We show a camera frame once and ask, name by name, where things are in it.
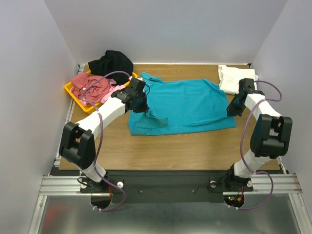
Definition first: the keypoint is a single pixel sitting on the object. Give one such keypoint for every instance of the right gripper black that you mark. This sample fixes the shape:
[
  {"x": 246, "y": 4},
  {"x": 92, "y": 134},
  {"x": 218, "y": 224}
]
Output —
[{"x": 234, "y": 108}]

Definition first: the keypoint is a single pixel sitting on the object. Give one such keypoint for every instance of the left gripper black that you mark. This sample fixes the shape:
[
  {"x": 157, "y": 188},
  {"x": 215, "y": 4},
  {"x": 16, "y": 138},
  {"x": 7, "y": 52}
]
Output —
[{"x": 145, "y": 107}]

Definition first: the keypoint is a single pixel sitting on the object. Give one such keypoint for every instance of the teal t-shirt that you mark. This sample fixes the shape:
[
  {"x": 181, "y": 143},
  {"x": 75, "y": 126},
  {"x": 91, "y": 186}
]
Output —
[{"x": 181, "y": 107}]

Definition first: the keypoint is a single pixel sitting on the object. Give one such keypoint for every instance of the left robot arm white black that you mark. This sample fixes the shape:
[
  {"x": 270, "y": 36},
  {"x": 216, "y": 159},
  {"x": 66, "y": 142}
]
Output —
[{"x": 81, "y": 141}]

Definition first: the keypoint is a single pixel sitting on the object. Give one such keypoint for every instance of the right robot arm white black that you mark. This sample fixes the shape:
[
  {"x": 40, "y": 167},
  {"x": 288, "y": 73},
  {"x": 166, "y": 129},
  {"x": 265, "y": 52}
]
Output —
[{"x": 270, "y": 138}]

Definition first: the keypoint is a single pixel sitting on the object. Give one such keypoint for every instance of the folded white t-shirt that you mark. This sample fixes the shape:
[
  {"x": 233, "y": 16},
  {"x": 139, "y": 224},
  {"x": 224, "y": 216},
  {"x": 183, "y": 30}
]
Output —
[{"x": 229, "y": 78}]

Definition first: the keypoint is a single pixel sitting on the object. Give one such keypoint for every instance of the dusty rose t-shirt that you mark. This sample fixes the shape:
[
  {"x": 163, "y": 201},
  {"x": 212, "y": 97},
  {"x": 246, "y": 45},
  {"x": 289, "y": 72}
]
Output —
[{"x": 77, "y": 82}]

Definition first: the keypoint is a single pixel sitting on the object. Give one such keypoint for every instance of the yellow plastic bin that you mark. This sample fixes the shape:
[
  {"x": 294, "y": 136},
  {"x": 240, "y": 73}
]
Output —
[{"x": 89, "y": 109}]

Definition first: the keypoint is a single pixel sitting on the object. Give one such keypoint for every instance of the black t-shirt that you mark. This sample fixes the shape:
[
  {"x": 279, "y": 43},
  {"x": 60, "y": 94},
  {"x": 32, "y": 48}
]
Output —
[{"x": 110, "y": 62}]

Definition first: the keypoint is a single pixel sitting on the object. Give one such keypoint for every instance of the right silver knob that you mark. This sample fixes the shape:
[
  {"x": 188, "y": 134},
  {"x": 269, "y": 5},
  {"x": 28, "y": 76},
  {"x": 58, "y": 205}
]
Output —
[{"x": 213, "y": 184}]

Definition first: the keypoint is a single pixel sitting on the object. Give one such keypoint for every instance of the silver knob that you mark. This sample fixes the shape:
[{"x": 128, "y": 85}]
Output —
[
  {"x": 213, "y": 184},
  {"x": 120, "y": 184}
]

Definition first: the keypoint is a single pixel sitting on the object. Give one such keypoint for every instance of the left silver knob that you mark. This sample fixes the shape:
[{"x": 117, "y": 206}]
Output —
[{"x": 120, "y": 184}]

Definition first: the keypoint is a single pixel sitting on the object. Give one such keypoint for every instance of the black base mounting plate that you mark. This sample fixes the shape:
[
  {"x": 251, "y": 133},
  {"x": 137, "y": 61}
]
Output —
[{"x": 213, "y": 195}]

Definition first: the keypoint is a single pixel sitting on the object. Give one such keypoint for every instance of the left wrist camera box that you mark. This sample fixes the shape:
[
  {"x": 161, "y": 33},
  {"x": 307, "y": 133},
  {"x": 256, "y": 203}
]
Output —
[{"x": 135, "y": 88}]

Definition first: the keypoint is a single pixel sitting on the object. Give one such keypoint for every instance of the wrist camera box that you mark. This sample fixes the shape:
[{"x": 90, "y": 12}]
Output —
[
  {"x": 135, "y": 88},
  {"x": 246, "y": 86}
]

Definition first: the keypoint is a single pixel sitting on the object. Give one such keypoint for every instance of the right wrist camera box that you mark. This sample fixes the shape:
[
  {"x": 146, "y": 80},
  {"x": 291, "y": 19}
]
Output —
[{"x": 246, "y": 86}]

